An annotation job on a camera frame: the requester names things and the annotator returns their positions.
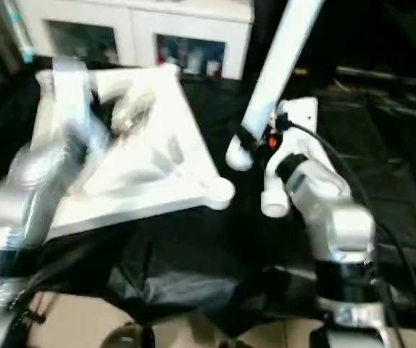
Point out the white plastic table leg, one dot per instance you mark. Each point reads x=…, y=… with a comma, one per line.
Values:
x=280, y=65
x=275, y=196

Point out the white plastic table top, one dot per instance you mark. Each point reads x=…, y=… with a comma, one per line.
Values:
x=150, y=167

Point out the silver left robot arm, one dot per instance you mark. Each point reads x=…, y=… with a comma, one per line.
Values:
x=27, y=196

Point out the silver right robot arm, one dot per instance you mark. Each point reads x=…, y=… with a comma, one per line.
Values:
x=331, y=217

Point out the teal white pole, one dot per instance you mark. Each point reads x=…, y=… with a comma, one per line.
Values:
x=25, y=51

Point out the white display cabinet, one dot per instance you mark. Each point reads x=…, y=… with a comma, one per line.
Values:
x=135, y=14

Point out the black low cabinet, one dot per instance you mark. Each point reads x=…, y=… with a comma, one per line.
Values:
x=367, y=29

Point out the grey left robot leg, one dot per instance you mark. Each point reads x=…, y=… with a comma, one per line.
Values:
x=128, y=337

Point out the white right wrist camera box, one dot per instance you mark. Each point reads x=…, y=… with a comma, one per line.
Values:
x=301, y=123

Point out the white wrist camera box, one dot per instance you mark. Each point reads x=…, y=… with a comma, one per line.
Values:
x=69, y=94
x=301, y=123

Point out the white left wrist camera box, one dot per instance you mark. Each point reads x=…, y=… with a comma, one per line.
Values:
x=69, y=94

